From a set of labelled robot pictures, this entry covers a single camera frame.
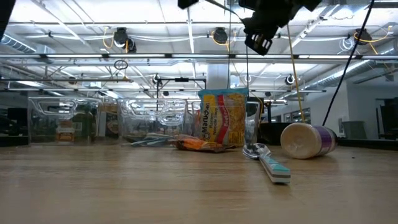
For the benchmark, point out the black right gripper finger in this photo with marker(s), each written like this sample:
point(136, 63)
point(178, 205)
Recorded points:
point(186, 3)
point(259, 43)

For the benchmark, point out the blue ramen packet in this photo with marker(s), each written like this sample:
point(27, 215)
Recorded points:
point(224, 118)

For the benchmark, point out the white purple lidded cup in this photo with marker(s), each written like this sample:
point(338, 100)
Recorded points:
point(303, 141)

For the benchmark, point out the taco seasoning mix packet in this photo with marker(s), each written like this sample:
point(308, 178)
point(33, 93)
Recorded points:
point(196, 144)

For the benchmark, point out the teal plastic spoon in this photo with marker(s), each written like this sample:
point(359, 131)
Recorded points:
point(143, 143)

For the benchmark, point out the green spice jar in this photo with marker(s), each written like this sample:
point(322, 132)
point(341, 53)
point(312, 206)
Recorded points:
point(82, 124)

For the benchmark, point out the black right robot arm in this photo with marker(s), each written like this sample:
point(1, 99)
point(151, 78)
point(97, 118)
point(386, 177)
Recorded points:
point(311, 3)

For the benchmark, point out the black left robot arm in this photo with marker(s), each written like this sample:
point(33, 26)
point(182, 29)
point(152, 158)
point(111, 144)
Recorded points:
point(5, 15)

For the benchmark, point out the clear plastic container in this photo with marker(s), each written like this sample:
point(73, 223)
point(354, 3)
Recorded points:
point(46, 102)
point(140, 105)
point(253, 124)

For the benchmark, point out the grey bin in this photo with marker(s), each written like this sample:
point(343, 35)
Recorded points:
point(354, 129)

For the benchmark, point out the dark background screen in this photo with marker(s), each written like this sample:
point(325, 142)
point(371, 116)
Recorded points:
point(391, 118)

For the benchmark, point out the black metal frame stand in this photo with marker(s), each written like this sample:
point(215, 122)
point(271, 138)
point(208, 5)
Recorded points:
point(182, 80)

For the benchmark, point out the silver ventilation duct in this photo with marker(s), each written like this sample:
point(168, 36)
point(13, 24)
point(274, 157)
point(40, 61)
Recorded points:
point(342, 73)
point(18, 45)

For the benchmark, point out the black table frame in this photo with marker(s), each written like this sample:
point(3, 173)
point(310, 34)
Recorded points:
point(367, 143)

